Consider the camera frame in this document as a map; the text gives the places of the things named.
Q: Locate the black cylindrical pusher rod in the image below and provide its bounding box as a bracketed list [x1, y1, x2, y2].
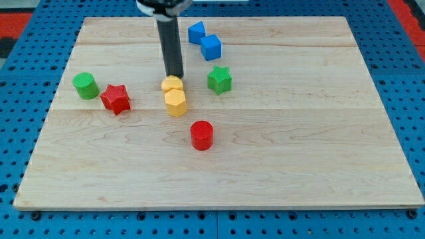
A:
[157, 17, 184, 78]

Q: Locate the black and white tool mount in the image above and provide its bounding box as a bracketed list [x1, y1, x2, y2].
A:
[135, 0, 193, 17]

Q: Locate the green star block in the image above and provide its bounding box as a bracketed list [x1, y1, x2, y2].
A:
[207, 66, 232, 96]

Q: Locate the red star block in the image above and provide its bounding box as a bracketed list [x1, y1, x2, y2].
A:
[100, 84, 131, 116]

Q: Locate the blue triangular prism block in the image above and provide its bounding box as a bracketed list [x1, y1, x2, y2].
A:
[187, 21, 207, 45]

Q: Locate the blue cube block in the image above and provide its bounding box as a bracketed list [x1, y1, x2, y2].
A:
[201, 35, 222, 61]

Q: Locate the yellow rounded block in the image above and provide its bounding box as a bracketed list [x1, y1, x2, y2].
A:
[161, 75, 184, 94]

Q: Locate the yellow hexagon block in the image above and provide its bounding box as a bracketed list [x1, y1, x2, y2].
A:
[164, 89, 187, 117]

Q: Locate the green cylinder block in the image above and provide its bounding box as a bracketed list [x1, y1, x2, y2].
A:
[72, 72, 100, 100]

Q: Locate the red cylinder block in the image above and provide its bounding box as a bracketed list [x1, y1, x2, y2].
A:
[190, 120, 214, 151]

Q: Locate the wooden board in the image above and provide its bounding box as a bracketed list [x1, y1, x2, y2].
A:
[14, 17, 424, 211]

